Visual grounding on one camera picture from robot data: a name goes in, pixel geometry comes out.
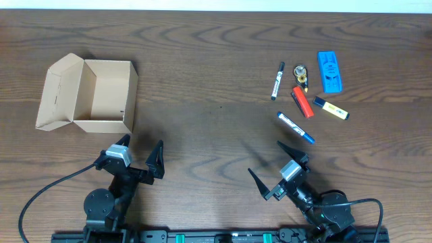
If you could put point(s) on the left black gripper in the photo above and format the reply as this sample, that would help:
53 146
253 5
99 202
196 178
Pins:
136 171

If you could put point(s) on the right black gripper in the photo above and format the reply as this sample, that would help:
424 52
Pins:
281 185

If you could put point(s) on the blue white marker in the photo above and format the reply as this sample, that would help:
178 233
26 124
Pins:
285 119

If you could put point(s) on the brown cardboard box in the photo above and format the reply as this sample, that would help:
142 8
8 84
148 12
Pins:
97 95

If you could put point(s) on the red black stapler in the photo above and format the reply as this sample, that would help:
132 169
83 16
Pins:
302 102

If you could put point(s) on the yellow highlighter pen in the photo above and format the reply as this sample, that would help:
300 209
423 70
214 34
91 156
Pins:
334 110

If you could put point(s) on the black white marker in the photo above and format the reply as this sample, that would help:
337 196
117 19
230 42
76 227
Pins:
277 81

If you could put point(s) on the blue plastic case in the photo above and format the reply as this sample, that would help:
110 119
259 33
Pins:
329 71

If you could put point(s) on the clear correction tape dispenser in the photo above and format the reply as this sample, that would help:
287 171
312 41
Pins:
301 76

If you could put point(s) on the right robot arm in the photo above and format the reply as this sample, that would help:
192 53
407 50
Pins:
328 211

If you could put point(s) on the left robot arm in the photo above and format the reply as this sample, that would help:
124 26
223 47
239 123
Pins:
106 209

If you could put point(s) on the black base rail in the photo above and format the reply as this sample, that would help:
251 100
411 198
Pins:
286 235

